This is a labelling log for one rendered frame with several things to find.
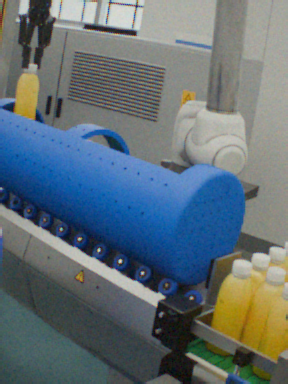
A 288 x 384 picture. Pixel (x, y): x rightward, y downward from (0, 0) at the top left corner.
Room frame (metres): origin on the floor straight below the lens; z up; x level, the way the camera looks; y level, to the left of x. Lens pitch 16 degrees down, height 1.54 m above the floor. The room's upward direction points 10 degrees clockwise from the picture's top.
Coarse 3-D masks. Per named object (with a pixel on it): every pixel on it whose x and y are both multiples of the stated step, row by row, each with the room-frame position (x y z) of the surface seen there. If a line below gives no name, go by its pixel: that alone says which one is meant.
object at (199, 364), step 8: (184, 352) 1.10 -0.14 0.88; (168, 360) 1.07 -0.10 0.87; (176, 360) 1.06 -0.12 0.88; (184, 360) 1.05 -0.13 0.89; (192, 360) 1.05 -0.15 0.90; (200, 360) 1.05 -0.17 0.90; (160, 368) 1.08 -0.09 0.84; (168, 368) 1.07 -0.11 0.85; (176, 368) 1.06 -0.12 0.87; (184, 368) 1.04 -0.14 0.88; (192, 368) 1.03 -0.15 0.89; (200, 368) 1.02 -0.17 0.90; (208, 368) 1.03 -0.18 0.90; (216, 368) 1.02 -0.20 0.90; (176, 376) 1.05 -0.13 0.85; (184, 376) 1.04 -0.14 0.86; (192, 376) 1.03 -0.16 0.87; (200, 376) 1.02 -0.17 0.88; (208, 376) 1.01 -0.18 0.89; (216, 376) 1.00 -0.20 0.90; (224, 376) 1.00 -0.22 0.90
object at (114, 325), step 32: (0, 224) 1.66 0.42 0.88; (32, 256) 1.53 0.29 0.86; (64, 256) 1.47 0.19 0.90; (32, 288) 1.56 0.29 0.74; (64, 288) 1.43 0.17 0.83; (96, 288) 1.36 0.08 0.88; (192, 288) 1.35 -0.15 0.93; (64, 320) 1.49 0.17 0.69; (96, 320) 1.36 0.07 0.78; (128, 320) 1.28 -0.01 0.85; (96, 352) 1.42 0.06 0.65; (128, 352) 1.31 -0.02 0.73; (160, 352) 1.21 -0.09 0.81
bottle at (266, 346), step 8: (280, 296) 1.05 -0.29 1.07; (280, 304) 1.02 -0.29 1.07; (272, 312) 1.02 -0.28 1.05; (280, 312) 1.01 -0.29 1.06; (272, 320) 1.01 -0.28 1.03; (280, 320) 1.00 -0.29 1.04; (264, 328) 1.03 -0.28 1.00; (272, 328) 1.01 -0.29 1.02; (280, 328) 1.00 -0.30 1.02; (264, 336) 1.02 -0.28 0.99; (272, 336) 1.01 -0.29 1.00; (280, 336) 1.00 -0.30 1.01; (264, 344) 1.01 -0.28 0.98; (272, 344) 1.00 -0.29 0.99; (280, 344) 1.00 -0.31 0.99; (264, 352) 1.01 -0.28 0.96; (272, 352) 1.00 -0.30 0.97; (280, 352) 1.00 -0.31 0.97; (256, 368) 1.02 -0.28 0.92; (264, 376) 1.00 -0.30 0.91
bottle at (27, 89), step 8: (32, 72) 1.80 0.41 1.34; (24, 80) 1.78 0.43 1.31; (32, 80) 1.79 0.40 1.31; (16, 88) 1.80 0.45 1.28; (24, 88) 1.78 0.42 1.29; (32, 88) 1.78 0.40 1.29; (16, 96) 1.79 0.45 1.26; (24, 96) 1.78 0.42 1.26; (32, 96) 1.79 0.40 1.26; (16, 104) 1.79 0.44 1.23; (24, 104) 1.78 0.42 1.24; (32, 104) 1.79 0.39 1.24; (16, 112) 1.78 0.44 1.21; (24, 112) 1.78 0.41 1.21; (32, 112) 1.79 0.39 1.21
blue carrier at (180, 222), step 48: (0, 144) 1.66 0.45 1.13; (48, 144) 1.55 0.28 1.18; (96, 144) 1.49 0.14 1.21; (48, 192) 1.49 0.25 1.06; (96, 192) 1.38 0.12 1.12; (144, 192) 1.30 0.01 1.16; (192, 192) 1.25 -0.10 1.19; (240, 192) 1.39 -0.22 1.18; (96, 240) 1.45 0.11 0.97; (144, 240) 1.27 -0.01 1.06; (192, 240) 1.27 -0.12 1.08
